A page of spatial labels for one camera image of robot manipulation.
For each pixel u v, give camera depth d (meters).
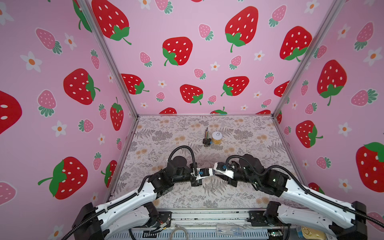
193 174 0.57
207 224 0.73
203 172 0.56
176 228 0.71
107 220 0.42
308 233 0.66
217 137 1.01
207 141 1.04
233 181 0.61
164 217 0.74
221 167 0.57
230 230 0.70
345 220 0.40
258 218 0.73
